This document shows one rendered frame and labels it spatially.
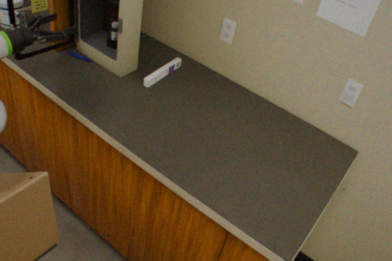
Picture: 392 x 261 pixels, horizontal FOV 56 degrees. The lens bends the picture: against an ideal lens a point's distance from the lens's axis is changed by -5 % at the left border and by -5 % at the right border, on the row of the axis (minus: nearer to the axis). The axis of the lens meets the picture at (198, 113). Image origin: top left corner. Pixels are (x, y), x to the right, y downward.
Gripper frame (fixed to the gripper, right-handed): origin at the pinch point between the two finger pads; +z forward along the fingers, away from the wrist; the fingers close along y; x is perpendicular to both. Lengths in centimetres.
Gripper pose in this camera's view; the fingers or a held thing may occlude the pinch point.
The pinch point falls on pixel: (64, 22)
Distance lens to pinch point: 162.2
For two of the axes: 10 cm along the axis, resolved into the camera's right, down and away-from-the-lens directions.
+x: -1.6, 7.7, 6.2
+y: -7.9, -4.8, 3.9
